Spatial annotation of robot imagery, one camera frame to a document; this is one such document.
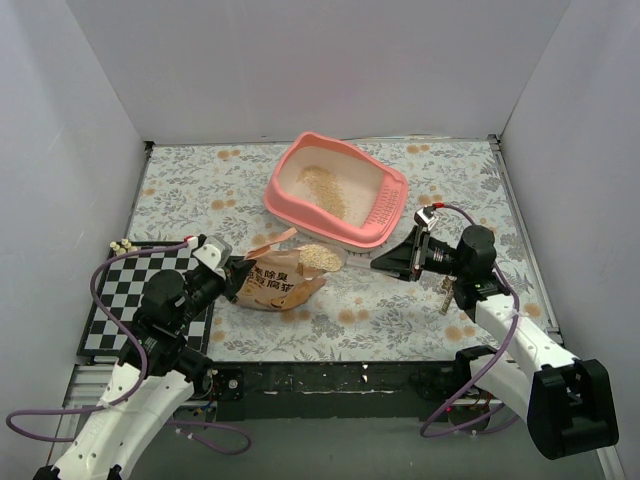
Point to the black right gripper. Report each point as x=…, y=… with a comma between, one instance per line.
x=418, y=254

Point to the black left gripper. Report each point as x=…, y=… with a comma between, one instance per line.
x=223, y=278

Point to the orange cat litter bag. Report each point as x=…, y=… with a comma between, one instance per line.
x=278, y=282

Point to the clear plastic litter scoop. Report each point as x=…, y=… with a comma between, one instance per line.
x=330, y=258

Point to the pink cat litter box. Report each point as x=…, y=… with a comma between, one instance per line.
x=374, y=193

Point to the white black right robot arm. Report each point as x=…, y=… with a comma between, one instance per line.
x=566, y=402

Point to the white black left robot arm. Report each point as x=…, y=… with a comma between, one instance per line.
x=155, y=373

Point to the beige cat litter pile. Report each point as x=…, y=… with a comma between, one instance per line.
x=325, y=189

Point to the small brown label strip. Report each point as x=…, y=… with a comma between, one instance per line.
x=447, y=288

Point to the black white chessboard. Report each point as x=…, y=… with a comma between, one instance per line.
x=120, y=288

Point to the cream chess pieces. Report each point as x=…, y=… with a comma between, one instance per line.
x=124, y=245

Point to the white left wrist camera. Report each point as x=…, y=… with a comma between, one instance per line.
x=210, y=252

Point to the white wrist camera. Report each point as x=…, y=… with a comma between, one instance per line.
x=210, y=252
x=426, y=217

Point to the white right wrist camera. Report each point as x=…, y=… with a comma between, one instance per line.
x=426, y=217

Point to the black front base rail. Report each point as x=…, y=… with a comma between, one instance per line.
x=324, y=390

